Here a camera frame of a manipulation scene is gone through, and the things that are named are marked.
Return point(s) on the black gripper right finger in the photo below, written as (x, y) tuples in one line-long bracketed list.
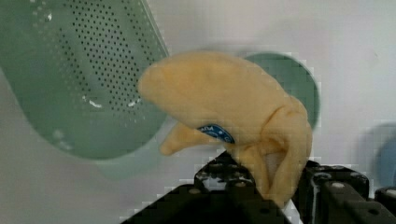
[(334, 194)]

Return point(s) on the yellow plush peeled banana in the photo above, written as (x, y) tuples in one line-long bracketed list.
[(219, 99)]

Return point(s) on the green round lid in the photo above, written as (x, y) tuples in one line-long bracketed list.
[(294, 78)]

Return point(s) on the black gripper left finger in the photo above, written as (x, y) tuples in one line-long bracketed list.
[(222, 192)]

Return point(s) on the blue bowl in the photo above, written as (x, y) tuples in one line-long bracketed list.
[(385, 155)]

